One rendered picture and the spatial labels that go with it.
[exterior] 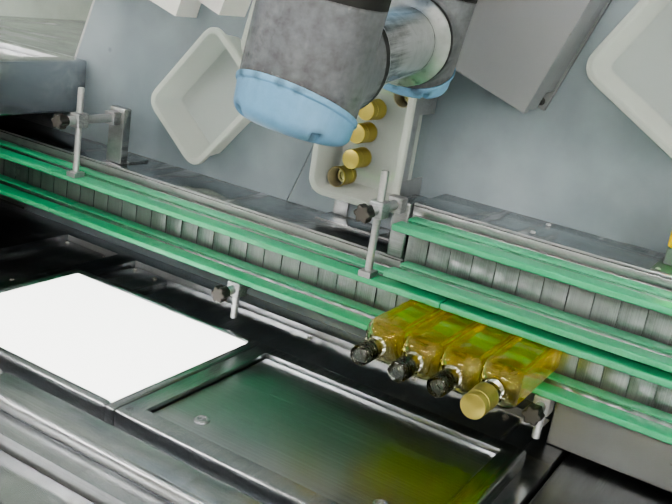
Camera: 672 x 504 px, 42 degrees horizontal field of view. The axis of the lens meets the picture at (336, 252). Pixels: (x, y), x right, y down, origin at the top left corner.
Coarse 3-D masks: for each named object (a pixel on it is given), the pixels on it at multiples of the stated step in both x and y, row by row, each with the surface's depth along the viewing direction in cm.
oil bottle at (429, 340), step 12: (432, 324) 126; (444, 324) 127; (456, 324) 127; (468, 324) 128; (408, 336) 121; (420, 336) 121; (432, 336) 121; (444, 336) 122; (456, 336) 123; (408, 348) 119; (420, 348) 119; (432, 348) 119; (444, 348) 120; (432, 360) 118; (420, 372) 119; (432, 372) 119
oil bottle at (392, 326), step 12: (384, 312) 127; (396, 312) 127; (408, 312) 128; (420, 312) 129; (432, 312) 130; (444, 312) 133; (372, 324) 123; (384, 324) 123; (396, 324) 123; (408, 324) 124; (420, 324) 126; (384, 336) 121; (396, 336) 121; (396, 348) 121; (384, 360) 122
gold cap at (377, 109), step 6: (372, 102) 147; (378, 102) 149; (384, 102) 150; (366, 108) 148; (372, 108) 147; (378, 108) 148; (384, 108) 150; (360, 114) 148; (366, 114) 148; (372, 114) 147; (378, 114) 149; (384, 114) 150; (366, 120) 148
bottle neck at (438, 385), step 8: (448, 368) 115; (456, 368) 116; (432, 376) 113; (440, 376) 112; (448, 376) 113; (456, 376) 114; (432, 384) 114; (440, 384) 115; (448, 384) 112; (456, 384) 115; (432, 392) 113; (440, 392) 113; (448, 392) 113
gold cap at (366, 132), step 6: (360, 126) 149; (366, 126) 150; (372, 126) 151; (354, 132) 150; (360, 132) 149; (366, 132) 149; (372, 132) 151; (354, 138) 150; (360, 138) 149; (366, 138) 150; (372, 138) 152
